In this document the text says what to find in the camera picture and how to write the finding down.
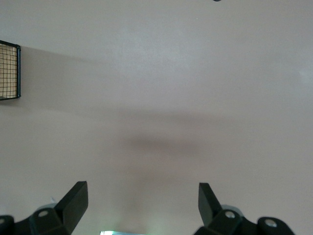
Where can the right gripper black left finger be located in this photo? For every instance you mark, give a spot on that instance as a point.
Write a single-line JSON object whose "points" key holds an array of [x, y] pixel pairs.
{"points": [[68, 210]]}

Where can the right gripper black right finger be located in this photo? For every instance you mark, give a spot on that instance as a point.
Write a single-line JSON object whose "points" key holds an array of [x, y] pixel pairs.
{"points": [[210, 210]]}

